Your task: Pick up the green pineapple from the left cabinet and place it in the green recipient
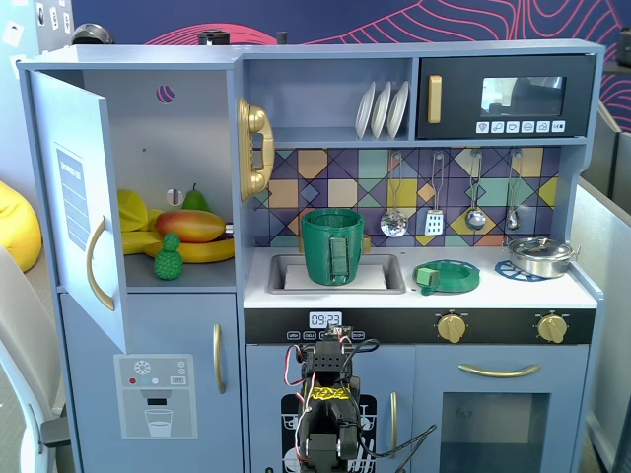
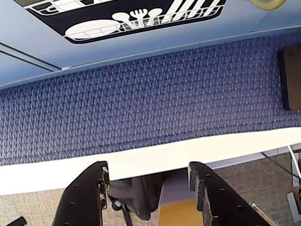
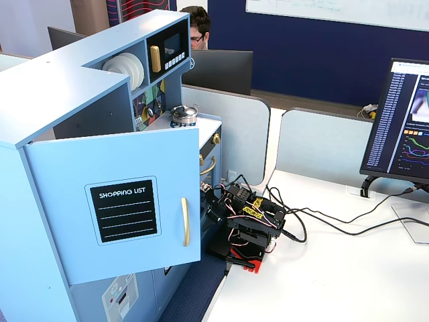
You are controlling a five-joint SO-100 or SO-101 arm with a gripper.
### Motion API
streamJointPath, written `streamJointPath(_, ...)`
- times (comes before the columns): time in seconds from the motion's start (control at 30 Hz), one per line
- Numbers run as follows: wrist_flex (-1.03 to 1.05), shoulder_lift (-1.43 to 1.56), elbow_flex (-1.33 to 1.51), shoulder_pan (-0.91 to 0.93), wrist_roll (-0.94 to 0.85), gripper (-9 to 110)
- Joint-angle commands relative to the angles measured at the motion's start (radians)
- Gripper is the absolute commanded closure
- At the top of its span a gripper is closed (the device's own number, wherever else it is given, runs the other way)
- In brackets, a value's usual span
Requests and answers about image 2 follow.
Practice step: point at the grey angled bracket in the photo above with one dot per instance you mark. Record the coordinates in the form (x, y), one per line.
(292, 207)

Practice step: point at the black flat strip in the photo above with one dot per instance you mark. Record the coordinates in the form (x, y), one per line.
(11, 222)

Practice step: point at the blue dishwasher door with picture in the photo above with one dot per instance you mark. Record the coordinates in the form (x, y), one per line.
(35, 26)

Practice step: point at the dark grey bag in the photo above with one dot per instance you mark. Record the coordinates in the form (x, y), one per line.
(138, 197)

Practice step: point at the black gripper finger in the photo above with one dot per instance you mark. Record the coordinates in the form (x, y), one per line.
(80, 200)
(221, 202)

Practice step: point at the black box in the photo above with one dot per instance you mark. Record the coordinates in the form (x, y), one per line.
(292, 77)

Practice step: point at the blue lower fridge door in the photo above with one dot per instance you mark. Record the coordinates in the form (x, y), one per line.
(21, 70)

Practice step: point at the light wooden panel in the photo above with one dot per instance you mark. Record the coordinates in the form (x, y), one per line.
(178, 213)

